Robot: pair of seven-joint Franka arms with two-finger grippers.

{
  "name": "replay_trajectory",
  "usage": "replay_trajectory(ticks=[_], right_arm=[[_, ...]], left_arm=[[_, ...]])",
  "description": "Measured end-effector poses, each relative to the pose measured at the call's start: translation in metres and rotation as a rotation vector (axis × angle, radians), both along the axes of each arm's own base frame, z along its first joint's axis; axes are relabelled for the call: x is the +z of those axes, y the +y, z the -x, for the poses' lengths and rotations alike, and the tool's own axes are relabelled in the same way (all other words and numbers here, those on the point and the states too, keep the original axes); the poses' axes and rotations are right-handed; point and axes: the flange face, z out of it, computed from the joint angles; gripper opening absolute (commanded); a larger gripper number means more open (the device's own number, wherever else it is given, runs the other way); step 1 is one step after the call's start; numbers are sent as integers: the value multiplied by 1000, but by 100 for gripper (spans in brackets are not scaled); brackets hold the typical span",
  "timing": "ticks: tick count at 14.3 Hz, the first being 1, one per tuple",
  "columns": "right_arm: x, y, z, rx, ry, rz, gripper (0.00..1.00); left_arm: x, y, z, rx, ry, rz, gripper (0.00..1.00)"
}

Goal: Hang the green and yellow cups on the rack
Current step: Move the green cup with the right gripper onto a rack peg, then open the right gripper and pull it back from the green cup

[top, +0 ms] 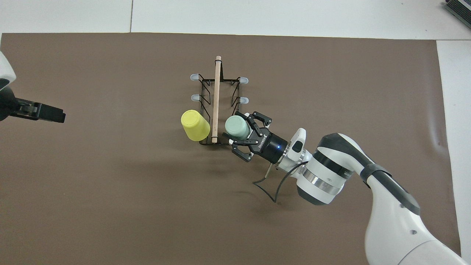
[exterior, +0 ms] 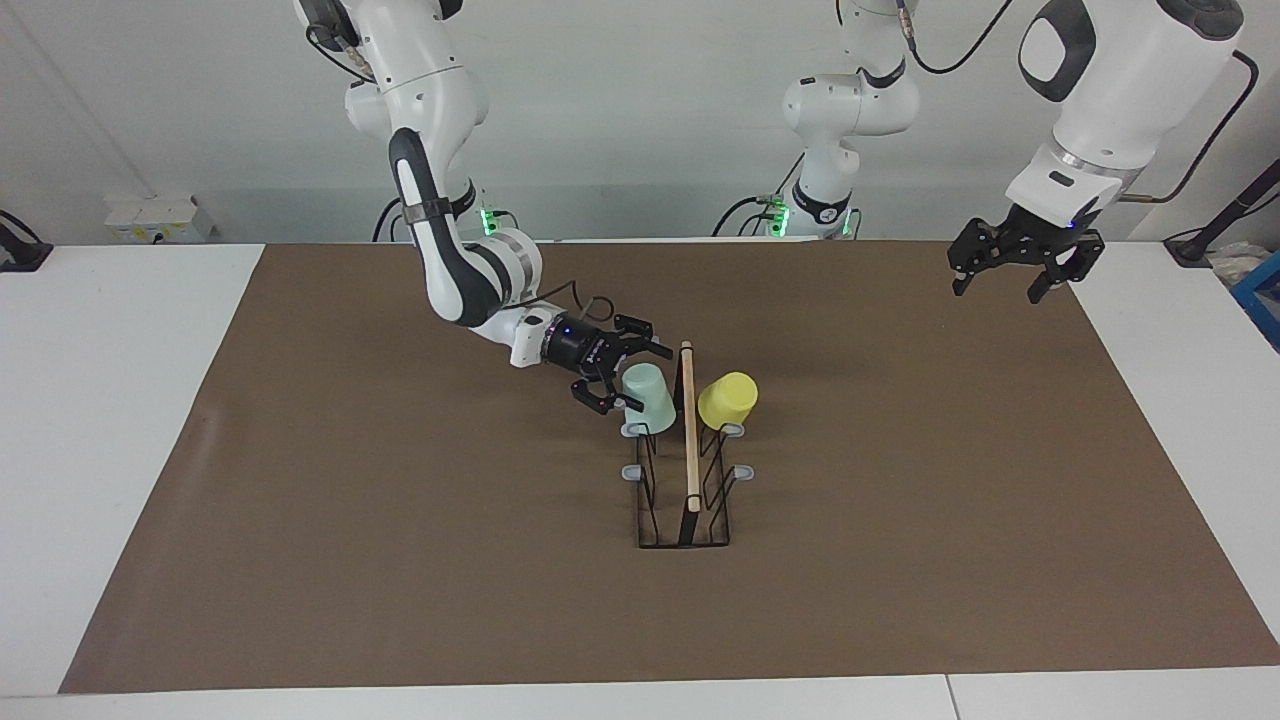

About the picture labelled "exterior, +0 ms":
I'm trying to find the black angled stand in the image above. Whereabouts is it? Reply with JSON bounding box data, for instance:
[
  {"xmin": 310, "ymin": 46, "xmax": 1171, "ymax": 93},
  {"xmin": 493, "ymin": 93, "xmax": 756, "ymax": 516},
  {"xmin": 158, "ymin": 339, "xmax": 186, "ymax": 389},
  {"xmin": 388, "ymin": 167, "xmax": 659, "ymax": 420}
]
[{"xmin": 1165, "ymin": 158, "xmax": 1280, "ymax": 267}]

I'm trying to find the crumpled white plastic bag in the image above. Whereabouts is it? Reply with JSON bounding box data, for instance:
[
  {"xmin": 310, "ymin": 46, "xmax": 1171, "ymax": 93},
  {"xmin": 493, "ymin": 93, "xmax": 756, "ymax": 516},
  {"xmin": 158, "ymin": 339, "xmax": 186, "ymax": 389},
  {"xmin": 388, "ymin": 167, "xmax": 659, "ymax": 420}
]
[{"xmin": 1210, "ymin": 242, "xmax": 1269, "ymax": 286}]

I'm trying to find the brown table mat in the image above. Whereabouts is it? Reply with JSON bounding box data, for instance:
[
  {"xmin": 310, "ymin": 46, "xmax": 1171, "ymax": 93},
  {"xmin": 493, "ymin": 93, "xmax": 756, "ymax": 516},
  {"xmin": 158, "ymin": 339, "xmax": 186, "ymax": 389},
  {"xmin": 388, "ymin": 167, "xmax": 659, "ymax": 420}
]
[{"xmin": 58, "ymin": 238, "xmax": 1280, "ymax": 694}]

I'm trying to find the black base cable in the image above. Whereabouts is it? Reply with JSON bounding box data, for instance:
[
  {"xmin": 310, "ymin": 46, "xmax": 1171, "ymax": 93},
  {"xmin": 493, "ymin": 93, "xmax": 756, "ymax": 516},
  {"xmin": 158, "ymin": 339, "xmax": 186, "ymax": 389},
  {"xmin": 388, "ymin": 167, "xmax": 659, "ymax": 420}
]
[
  {"xmin": 372, "ymin": 195, "xmax": 416, "ymax": 244},
  {"xmin": 712, "ymin": 150, "xmax": 803, "ymax": 238}
]

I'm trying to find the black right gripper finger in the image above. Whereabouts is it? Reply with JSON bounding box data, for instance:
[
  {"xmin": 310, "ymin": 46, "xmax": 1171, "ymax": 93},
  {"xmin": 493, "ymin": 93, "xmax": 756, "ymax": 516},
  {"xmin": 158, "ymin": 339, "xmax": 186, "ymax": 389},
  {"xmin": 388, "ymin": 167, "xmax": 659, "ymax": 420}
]
[
  {"xmin": 610, "ymin": 314, "xmax": 674, "ymax": 359},
  {"xmin": 572, "ymin": 375, "xmax": 646, "ymax": 416}
]

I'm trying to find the black clamp stand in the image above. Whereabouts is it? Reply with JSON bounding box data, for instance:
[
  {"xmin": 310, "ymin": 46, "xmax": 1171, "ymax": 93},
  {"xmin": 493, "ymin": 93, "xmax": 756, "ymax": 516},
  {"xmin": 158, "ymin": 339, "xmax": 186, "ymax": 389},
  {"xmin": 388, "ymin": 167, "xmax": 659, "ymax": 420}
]
[{"xmin": 0, "ymin": 210, "xmax": 53, "ymax": 273}]

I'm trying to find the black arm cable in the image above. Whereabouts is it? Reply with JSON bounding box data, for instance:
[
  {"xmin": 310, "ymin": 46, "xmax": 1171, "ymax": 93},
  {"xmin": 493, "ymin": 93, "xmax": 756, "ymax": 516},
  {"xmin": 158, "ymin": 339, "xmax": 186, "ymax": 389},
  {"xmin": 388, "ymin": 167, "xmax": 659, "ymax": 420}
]
[
  {"xmin": 305, "ymin": 20, "xmax": 616, "ymax": 326},
  {"xmin": 895, "ymin": 0, "xmax": 1259, "ymax": 206}
]

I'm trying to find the green plastic cup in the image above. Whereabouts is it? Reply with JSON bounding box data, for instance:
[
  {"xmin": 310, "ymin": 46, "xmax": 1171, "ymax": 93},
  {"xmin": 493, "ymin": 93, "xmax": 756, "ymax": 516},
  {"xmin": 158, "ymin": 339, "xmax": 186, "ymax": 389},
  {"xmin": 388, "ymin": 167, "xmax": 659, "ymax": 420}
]
[{"xmin": 620, "ymin": 362, "xmax": 678, "ymax": 435}]

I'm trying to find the yellow plastic cup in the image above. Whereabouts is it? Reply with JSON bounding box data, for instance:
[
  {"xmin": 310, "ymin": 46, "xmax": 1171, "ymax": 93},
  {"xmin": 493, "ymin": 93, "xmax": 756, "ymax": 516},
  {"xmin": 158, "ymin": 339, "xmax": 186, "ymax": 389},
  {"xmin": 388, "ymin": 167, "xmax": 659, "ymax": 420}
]
[{"xmin": 697, "ymin": 372, "xmax": 759, "ymax": 433}]

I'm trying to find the white power strip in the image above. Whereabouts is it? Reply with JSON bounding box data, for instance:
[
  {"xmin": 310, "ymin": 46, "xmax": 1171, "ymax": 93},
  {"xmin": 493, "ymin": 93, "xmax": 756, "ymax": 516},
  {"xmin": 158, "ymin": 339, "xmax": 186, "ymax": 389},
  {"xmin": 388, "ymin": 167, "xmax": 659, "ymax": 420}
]
[{"xmin": 105, "ymin": 193, "xmax": 216, "ymax": 244}]

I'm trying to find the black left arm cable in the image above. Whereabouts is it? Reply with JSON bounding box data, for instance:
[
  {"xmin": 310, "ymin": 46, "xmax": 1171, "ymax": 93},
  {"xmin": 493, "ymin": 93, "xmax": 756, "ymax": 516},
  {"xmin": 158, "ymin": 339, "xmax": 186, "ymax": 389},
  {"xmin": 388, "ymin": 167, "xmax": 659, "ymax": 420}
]
[{"xmin": 895, "ymin": 0, "xmax": 1259, "ymax": 206}]

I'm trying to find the black wire cup rack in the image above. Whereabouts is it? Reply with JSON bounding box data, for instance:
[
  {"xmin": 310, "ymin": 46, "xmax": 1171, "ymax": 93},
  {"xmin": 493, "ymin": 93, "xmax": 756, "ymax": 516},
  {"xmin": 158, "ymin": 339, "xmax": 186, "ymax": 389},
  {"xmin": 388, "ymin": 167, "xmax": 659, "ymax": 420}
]
[{"xmin": 620, "ymin": 340, "xmax": 756, "ymax": 549}]

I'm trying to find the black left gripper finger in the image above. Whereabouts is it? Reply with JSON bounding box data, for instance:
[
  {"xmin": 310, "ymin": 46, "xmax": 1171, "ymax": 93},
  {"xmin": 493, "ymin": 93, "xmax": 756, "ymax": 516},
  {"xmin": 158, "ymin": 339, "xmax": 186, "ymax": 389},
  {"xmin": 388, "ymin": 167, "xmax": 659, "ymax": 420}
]
[
  {"xmin": 1027, "ymin": 235, "xmax": 1106, "ymax": 306},
  {"xmin": 948, "ymin": 222, "xmax": 1001, "ymax": 298}
]

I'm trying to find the blue box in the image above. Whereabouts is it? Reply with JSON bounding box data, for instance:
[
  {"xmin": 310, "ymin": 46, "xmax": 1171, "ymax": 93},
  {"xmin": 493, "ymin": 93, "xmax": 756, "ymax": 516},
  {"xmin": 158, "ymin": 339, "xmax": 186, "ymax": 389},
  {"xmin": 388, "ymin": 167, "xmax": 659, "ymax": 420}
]
[{"xmin": 1230, "ymin": 250, "xmax": 1280, "ymax": 351}]

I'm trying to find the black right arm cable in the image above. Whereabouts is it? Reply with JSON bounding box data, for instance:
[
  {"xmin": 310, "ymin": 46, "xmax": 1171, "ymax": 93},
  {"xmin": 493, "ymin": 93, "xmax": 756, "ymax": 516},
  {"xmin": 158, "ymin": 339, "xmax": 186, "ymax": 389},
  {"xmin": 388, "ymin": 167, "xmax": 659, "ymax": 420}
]
[{"xmin": 305, "ymin": 20, "xmax": 616, "ymax": 326}]

